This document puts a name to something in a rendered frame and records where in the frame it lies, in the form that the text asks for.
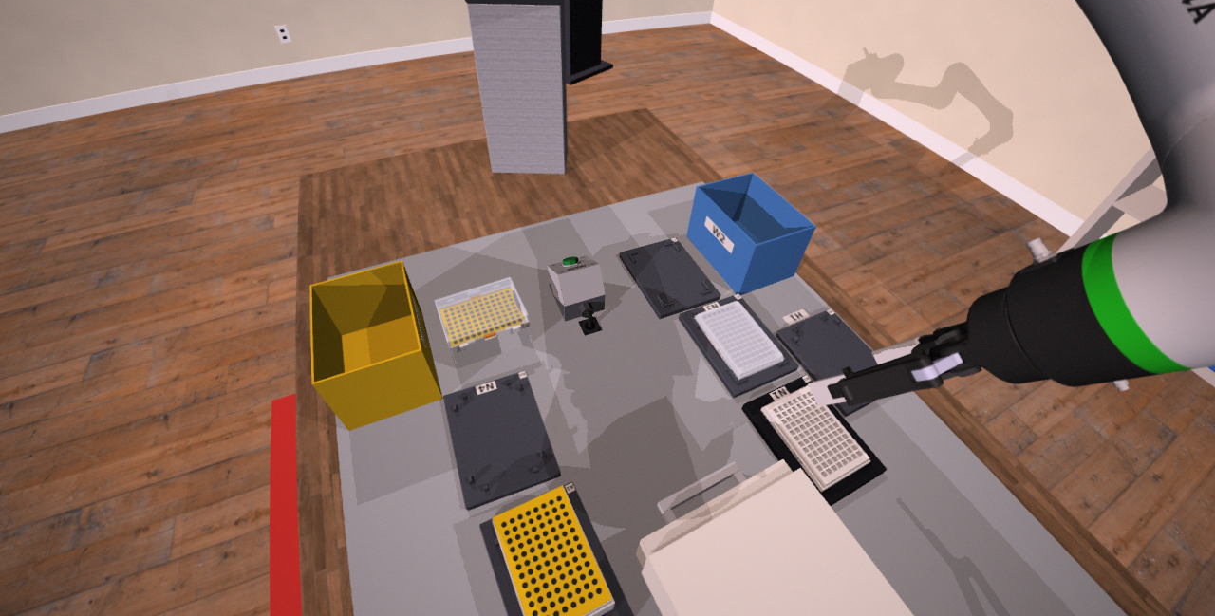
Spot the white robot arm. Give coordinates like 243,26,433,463
1006,0,1215,391

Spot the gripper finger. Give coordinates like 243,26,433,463
808,328,982,406
871,322,967,364

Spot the yellow open-top bin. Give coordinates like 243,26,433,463
310,261,442,431

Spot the blue open-top bin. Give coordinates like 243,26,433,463
686,173,816,295

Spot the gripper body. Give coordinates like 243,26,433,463
929,287,1050,384

